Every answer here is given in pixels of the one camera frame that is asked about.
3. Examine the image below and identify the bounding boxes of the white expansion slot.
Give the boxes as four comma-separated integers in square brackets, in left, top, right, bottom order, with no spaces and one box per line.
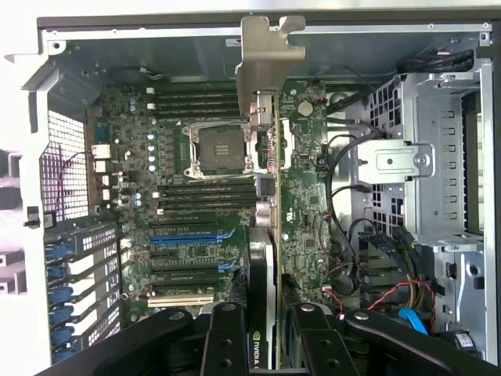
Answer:
[147,295,215,308]

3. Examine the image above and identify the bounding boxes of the green motherboard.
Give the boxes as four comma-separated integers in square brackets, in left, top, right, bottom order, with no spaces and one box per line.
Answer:
[86,80,332,314]

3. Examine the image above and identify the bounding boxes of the blue expansion slot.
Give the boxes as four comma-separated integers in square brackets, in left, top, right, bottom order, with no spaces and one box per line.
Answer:
[148,233,236,247]

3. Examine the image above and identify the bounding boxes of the silver slanted disk bay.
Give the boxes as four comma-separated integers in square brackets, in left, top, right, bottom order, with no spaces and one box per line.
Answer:
[420,238,491,362]

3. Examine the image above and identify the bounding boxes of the CPU socket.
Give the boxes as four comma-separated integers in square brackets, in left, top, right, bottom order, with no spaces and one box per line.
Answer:
[183,120,255,183]

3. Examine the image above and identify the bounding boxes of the silver disk bay cage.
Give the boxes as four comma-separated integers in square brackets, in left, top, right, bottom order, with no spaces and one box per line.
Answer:
[351,72,485,246]

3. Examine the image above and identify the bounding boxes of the dark grey PC case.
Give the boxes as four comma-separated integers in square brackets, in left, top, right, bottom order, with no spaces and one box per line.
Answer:
[0,9,501,376]

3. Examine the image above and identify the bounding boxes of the red wire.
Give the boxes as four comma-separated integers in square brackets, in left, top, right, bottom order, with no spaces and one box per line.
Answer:
[367,280,438,334]

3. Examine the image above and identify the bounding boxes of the blue wire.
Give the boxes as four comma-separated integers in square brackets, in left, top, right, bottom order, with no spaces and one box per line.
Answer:
[398,308,431,337]

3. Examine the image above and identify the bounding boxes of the yellow wire bundle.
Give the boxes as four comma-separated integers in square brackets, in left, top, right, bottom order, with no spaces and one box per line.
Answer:
[405,273,427,311]

